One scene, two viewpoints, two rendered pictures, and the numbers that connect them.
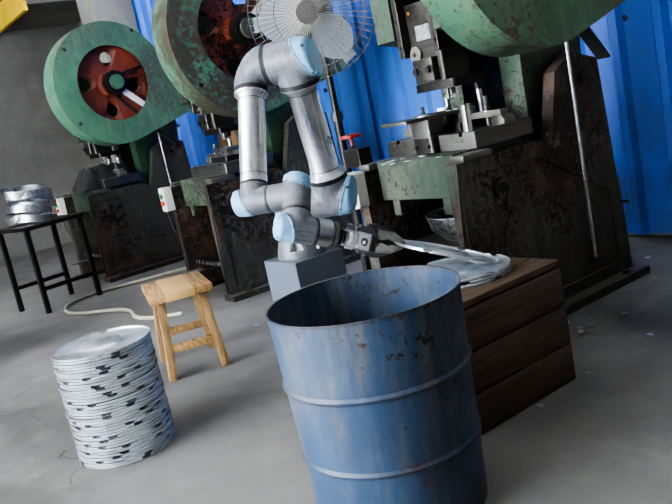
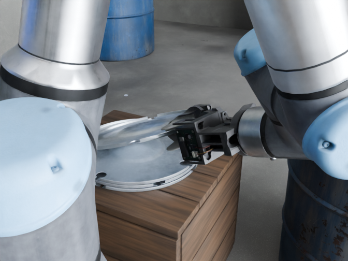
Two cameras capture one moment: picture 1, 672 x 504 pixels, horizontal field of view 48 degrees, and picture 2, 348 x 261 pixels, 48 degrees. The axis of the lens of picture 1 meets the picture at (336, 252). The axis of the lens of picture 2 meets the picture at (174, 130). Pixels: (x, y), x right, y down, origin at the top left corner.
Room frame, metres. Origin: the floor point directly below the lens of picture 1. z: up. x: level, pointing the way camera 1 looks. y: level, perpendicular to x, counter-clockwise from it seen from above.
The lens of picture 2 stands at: (2.31, 0.41, 0.82)
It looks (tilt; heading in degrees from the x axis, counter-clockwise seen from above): 28 degrees down; 243
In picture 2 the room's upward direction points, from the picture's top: straight up
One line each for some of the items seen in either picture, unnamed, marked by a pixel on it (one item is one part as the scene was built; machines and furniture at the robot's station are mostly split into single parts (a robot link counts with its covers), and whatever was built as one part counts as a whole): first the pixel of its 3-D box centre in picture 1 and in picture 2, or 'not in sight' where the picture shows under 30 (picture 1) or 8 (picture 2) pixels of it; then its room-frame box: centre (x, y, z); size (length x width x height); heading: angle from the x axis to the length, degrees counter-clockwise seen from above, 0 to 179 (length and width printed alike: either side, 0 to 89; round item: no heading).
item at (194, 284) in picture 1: (184, 323); not in sight; (2.89, 0.64, 0.16); 0.34 x 0.24 x 0.34; 17
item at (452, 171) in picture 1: (550, 187); not in sight; (2.63, -0.79, 0.45); 0.92 x 0.12 x 0.90; 125
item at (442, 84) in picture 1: (450, 86); not in sight; (2.77, -0.53, 0.86); 0.20 x 0.16 x 0.05; 35
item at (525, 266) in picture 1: (468, 335); (141, 213); (2.03, -0.32, 0.18); 0.40 x 0.38 x 0.35; 125
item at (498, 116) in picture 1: (489, 110); not in sight; (2.63, -0.62, 0.76); 0.17 x 0.06 x 0.10; 35
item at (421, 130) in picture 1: (421, 134); not in sight; (2.67, -0.38, 0.72); 0.25 x 0.14 x 0.14; 125
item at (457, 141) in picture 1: (457, 137); not in sight; (2.77, -0.52, 0.68); 0.45 x 0.30 x 0.06; 35
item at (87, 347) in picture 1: (101, 342); not in sight; (2.17, 0.74, 0.33); 0.29 x 0.29 x 0.01
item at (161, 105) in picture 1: (147, 146); not in sight; (5.80, 1.24, 0.87); 1.53 x 0.99 x 1.74; 128
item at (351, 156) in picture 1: (360, 170); not in sight; (2.89, -0.16, 0.62); 0.10 x 0.06 x 0.20; 35
